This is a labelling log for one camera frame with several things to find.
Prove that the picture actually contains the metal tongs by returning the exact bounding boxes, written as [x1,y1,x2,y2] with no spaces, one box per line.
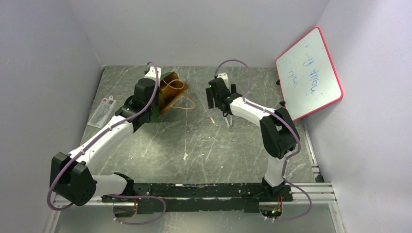
[223,113,233,128]

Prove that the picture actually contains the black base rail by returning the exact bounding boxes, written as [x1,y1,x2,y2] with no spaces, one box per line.
[102,183,293,214]

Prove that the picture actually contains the red framed whiteboard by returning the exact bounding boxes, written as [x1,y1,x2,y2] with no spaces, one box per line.
[275,27,343,120]

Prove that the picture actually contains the clear packaged tool card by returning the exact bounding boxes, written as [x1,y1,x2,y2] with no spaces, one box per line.
[87,96,117,128]

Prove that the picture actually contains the aluminium frame rail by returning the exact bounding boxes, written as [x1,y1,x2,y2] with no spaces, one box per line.
[45,135,346,233]

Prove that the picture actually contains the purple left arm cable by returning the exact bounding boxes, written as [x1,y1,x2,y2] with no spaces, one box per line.
[47,62,167,226]

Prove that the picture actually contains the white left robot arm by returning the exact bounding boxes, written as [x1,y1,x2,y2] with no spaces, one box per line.
[47,62,161,211]

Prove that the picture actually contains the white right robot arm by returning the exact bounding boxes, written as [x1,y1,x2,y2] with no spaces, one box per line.
[206,77,301,201]

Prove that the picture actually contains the green paper bag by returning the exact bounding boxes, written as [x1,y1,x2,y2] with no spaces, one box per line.
[151,71,189,122]

